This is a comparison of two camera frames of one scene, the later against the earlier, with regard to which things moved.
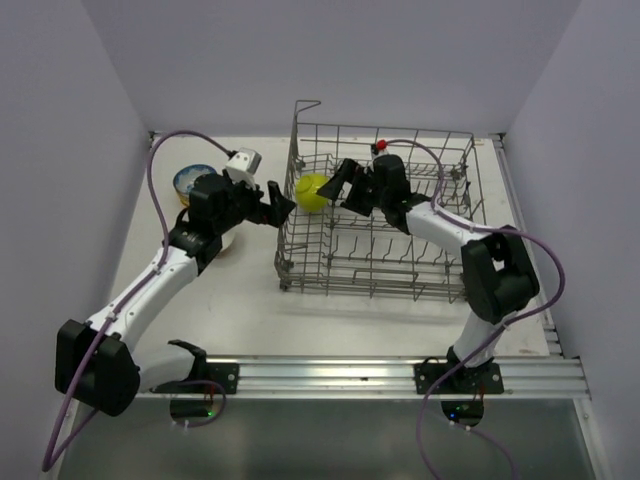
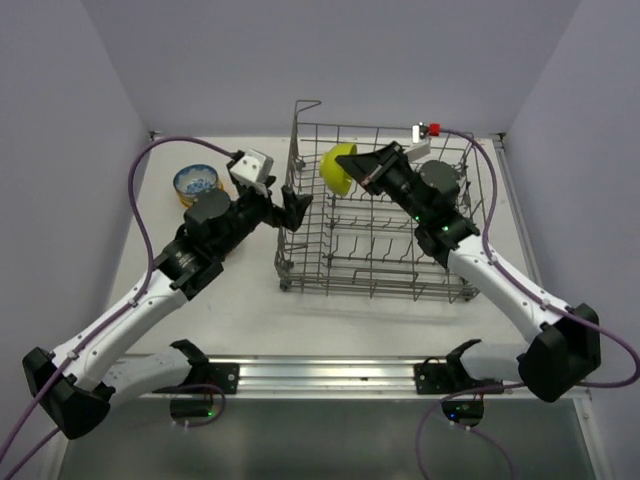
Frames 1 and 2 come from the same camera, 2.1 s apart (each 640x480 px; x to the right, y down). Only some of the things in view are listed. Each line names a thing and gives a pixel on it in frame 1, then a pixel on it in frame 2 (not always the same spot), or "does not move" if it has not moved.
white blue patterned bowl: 184,180 does not move
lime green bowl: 306,188 → 334,176
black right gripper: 332,188 → 372,168
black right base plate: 485,379 does not move
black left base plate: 227,374 does not move
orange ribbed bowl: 184,199 does not move
